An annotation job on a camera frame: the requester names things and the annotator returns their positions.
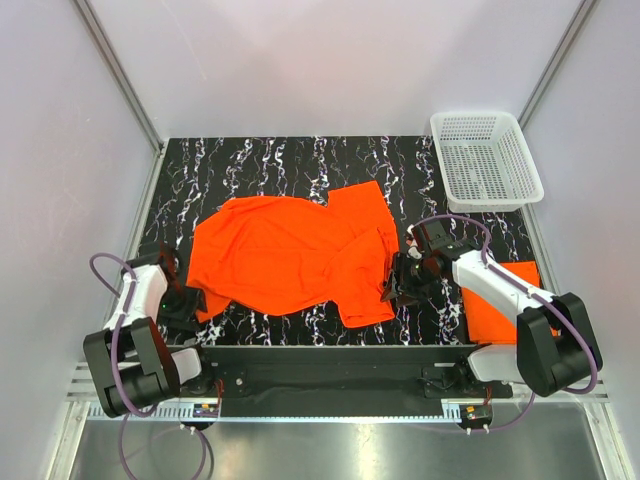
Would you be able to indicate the folded orange t-shirt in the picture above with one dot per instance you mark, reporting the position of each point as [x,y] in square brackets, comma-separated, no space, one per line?
[491,303]

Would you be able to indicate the orange t-shirt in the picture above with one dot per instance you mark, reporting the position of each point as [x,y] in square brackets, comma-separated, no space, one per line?
[280,254]
[491,303]

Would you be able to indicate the white plastic mesh basket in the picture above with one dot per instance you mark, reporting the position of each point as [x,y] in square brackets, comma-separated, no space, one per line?
[485,162]

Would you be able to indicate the white slotted cable duct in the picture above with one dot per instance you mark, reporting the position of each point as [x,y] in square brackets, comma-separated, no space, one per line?
[175,411]

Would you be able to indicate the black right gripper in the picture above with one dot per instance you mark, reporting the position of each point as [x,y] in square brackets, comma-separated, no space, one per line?
[397,280]

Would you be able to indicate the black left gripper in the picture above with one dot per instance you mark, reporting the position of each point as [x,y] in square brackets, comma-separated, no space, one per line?
[195,300]

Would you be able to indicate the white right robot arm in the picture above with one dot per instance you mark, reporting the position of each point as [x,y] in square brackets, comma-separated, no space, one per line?
[555,348]

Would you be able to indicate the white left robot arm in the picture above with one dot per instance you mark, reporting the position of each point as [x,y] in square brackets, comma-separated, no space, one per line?
[131,366]

